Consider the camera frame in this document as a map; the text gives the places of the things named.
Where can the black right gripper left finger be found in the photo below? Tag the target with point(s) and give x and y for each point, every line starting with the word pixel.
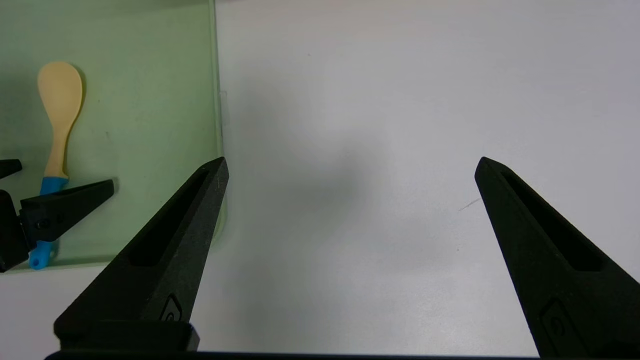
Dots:
pixel 160 280

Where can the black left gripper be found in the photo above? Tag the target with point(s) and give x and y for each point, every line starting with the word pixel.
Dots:
pixel 10 235

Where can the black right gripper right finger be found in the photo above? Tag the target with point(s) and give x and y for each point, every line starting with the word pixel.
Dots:
pixel 565 300

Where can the light green plastic tray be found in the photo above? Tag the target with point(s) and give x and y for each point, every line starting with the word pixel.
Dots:
pixel 140 125

